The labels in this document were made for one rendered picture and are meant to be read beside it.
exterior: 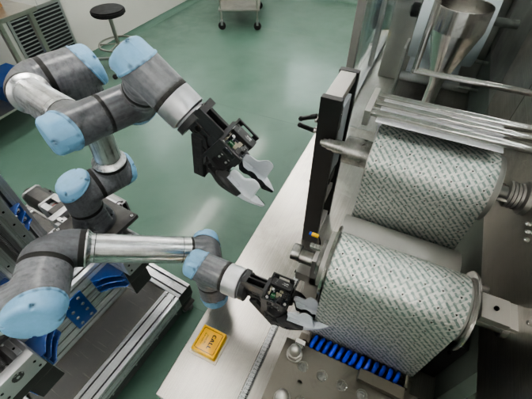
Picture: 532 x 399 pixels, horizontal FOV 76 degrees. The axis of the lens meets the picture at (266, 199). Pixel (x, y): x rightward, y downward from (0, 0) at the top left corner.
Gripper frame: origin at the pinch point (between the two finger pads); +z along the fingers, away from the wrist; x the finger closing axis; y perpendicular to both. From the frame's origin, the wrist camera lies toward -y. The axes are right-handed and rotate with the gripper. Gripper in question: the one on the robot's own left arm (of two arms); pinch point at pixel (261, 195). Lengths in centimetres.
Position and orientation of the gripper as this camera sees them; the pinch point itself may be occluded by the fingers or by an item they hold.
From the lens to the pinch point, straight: 67.4
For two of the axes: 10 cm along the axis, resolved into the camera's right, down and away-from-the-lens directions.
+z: 6.9, 6.7, 2.6
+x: 4.2, -6.7, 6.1
